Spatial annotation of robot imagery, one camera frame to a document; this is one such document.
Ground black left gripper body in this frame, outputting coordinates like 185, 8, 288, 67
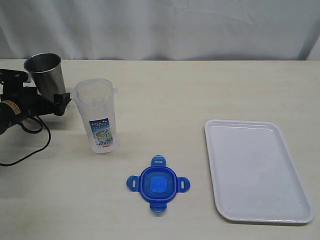
0, 84, 69, 118

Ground stainless steel cup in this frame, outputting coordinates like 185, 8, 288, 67
23, 52, 66, 102

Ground blue plastic lid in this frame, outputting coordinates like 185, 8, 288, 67
126, 154, 191, 216

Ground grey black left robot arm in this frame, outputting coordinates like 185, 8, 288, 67
0, 69, 71, 134

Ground clear plastic tall container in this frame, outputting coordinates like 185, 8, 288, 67
71, 78, 118, 154

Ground white backdrop curtain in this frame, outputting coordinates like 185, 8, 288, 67
0, 0, 320, 60

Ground white rectangular plastic tray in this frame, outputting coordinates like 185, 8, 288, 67
204, 119, 315, 225

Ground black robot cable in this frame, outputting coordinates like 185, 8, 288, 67
0, 115, 52, 168

